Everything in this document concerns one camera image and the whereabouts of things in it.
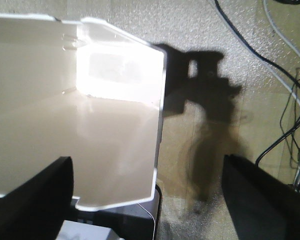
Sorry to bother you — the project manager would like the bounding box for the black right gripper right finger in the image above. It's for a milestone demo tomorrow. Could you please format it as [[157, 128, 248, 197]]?
[[221, 154, 300, 240]]

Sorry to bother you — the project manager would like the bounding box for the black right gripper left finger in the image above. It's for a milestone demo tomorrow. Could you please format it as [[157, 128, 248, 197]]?
[[0, 156, 73, 240]]

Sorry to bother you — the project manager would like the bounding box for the white plastic trash bin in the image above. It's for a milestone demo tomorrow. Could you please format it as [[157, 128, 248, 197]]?
[[0, 13, 167, 212]]

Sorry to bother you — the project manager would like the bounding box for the black cable on floor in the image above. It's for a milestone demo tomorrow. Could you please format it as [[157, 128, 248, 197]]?
[[213, 0, 300, 166]]

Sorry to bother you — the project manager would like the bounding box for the white cable on floor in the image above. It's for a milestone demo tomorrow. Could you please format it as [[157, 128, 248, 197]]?
[[262, 0, 300, 151]]

